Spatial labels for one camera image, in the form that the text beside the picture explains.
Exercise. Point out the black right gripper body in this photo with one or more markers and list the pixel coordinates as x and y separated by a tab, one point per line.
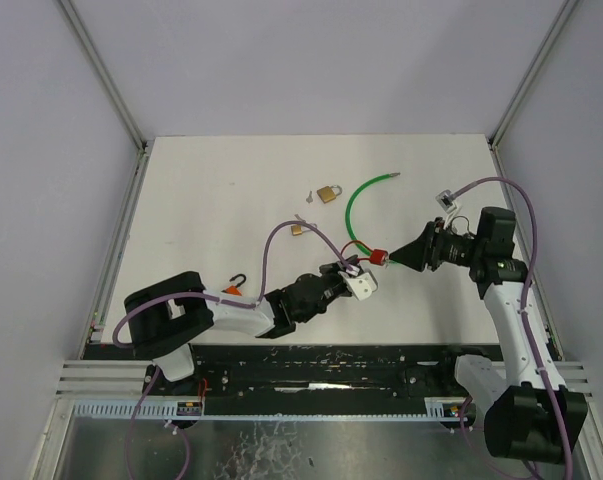
429	246

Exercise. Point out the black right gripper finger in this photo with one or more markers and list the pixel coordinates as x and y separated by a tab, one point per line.
422	246
417	264

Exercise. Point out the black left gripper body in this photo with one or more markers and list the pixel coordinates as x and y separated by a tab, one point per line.
335	279

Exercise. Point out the red cable lock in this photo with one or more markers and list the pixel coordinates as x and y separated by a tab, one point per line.
377	257

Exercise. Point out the keys of small padlock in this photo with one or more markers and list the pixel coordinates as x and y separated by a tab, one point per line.
302	220

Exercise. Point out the large brass padlock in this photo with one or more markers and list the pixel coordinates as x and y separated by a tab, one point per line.
329	193

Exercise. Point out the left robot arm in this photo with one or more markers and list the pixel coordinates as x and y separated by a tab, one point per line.
163	318

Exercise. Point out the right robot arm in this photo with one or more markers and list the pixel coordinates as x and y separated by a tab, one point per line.
529	412

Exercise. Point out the orange black padlock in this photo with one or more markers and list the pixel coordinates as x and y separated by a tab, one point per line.
235	284

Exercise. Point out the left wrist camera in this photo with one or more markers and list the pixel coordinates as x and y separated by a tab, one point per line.
361	286

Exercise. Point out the green cable lock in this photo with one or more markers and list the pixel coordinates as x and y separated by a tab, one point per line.
350	205

